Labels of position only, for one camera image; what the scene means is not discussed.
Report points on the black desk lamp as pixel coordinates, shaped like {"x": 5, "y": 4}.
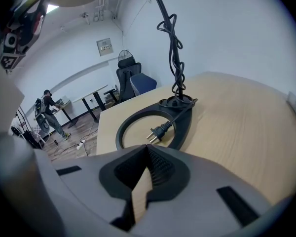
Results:
{"x": 180, "y": 122}

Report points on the ceiling light panel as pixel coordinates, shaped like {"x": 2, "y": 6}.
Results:
{"x": 51, "y": 8}

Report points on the white table with black legs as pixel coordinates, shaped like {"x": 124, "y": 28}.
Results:
{"x": 91, "y": 95}

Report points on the grey wall electrical panel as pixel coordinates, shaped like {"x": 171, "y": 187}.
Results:
{"x": 104, "y": 47}

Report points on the light wooden work table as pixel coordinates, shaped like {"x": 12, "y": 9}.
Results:
{"x": 64, "y": 105}

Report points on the black standing fan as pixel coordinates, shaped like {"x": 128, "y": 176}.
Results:
{"x": 126, "y": 55}

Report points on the blue office chair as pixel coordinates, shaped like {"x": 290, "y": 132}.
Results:
{"x": 144, "y": 83}

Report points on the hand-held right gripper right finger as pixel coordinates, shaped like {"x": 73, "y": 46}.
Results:
{"x": 199, "y": 194}

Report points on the white power strip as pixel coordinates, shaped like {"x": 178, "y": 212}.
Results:
{"x": 80, "y": 145}

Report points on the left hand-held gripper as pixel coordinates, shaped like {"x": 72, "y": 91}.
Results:
{"x": 27, "y": 28}

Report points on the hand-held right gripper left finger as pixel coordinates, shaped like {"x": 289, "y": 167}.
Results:
{"x": 84, "y": 181}

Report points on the black office chair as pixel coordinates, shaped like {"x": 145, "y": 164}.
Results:
{"x": 125, "y": 83}

